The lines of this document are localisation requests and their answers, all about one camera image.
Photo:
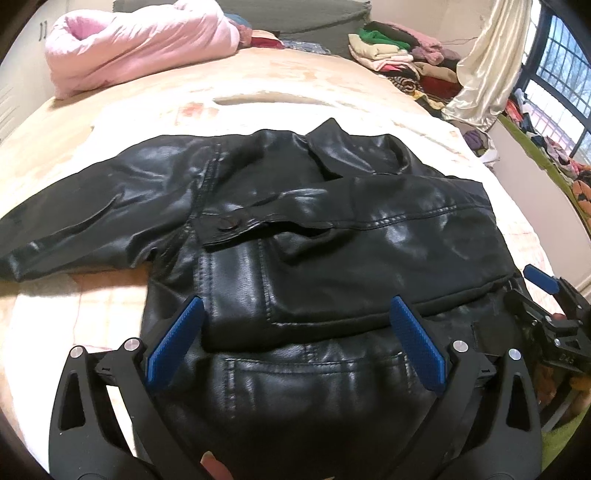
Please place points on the pink quilt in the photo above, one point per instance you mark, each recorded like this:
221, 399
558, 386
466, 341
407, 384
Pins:
138, 41

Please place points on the cream satin curtain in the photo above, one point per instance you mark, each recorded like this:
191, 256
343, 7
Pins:
489, 60

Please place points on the black leather jacket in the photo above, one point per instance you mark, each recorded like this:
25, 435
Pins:
323, 230

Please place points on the person's left hand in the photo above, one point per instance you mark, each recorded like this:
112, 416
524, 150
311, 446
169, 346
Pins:
219, 468

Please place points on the dark grey headboard cushion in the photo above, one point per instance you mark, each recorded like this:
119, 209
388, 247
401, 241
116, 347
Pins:
300, 14

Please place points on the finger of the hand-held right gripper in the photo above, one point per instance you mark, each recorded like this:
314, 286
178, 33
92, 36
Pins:
542, 278
521, 307

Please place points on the heap of colourful clothes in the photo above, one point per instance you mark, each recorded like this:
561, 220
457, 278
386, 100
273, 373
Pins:
549, 129

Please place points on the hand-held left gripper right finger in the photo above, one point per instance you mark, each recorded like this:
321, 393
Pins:
418, 344

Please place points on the dark red cloth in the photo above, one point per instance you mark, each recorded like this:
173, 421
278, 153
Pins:
268, 40

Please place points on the pile of folded clothes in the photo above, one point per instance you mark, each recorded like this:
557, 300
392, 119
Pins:
392, 55

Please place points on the blue patterned cloth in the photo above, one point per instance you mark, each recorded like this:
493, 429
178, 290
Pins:
307, 46

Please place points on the barred window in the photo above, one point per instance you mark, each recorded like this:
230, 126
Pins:
563, 60

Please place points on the person's green clothing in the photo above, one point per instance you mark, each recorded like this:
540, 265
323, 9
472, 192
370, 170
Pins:
565, 438

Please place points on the white wardrobe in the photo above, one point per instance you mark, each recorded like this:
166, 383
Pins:
18, 92

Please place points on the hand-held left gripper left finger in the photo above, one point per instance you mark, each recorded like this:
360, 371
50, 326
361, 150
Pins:
175, 341

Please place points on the green ledge cover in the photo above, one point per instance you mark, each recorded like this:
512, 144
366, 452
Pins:
526, 143

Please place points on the purple cloth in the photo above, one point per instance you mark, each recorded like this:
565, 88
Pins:
475, 141

